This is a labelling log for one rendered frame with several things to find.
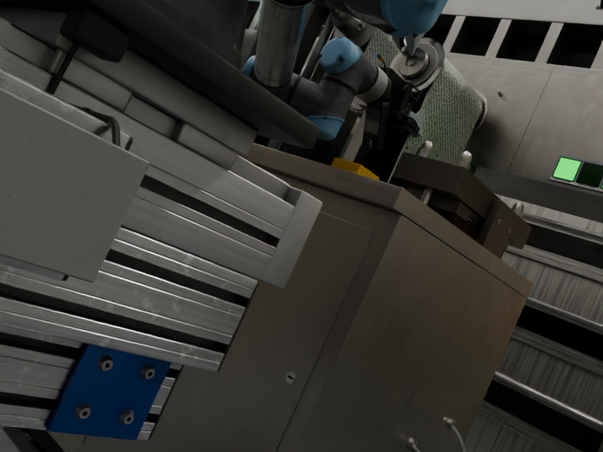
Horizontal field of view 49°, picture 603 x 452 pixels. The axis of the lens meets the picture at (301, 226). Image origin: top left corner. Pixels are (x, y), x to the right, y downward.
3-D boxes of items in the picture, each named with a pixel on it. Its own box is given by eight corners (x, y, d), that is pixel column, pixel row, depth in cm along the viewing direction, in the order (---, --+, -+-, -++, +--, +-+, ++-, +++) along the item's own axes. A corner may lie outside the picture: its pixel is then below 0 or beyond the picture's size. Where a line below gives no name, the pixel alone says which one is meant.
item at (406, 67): (402, 81, 154) (394, 58, 158) (406, 85, 155) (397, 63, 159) (430, 63, 151) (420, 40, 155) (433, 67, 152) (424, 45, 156)
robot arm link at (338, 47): (309, 69, 130) (327, 30, 130) (339, 95, 138) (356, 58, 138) (337, 73, 124) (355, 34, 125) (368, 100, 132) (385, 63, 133)
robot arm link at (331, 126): (283, 124, 134) (305, 75, 135) (332, 146, 134) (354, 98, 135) (283, 116, 127) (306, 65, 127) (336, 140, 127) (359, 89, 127)
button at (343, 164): (328, 168, 126) (334, 156, 126) (348, 180, 131) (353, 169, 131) (355, 176, 121) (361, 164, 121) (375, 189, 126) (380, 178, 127)
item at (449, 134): (397, 159, 151) (430, 87, 152) (441, 195, 169) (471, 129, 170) (398, 160, 151) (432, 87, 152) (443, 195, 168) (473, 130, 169)
